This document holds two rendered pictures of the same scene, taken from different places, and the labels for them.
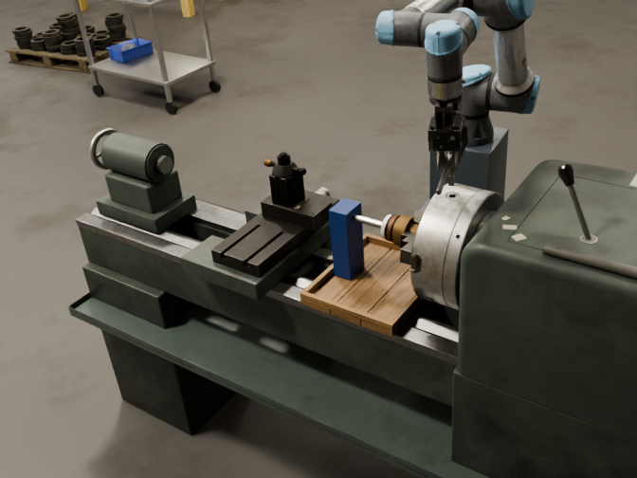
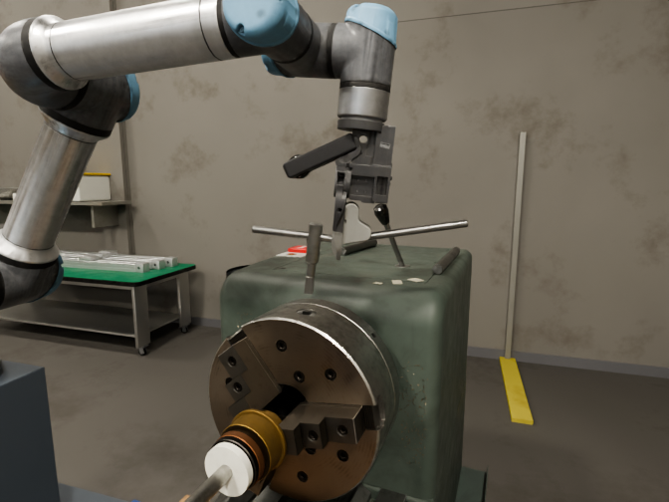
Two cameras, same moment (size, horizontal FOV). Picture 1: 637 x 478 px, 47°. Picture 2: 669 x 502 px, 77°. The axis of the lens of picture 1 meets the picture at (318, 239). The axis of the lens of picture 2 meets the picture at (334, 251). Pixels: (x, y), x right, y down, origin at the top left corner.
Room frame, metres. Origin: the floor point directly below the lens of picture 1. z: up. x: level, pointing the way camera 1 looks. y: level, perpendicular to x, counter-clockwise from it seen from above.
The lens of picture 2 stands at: (1.70, 0.32, 1.45)
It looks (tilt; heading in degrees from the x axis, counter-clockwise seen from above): 9 degrees down; 255
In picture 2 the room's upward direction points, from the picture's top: straight up
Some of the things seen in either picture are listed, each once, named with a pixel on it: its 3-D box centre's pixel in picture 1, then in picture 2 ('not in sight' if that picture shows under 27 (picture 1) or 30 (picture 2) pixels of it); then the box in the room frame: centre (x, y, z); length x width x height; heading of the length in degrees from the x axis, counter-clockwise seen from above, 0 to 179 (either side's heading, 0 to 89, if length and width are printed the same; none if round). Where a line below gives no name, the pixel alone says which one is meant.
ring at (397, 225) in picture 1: (405, 231); (251, 445); (1.68, -0.24, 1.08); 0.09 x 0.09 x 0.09; 53
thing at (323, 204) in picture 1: (296, 209); not in sight; (2.01, 0.06, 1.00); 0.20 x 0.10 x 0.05; 53
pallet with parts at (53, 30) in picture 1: (70, 36); not in sight; (7.08, 2.17, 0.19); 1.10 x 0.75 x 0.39; 57
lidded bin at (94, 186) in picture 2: not in sight; (77, 186); (3.13, -4.44, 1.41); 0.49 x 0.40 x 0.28; 148
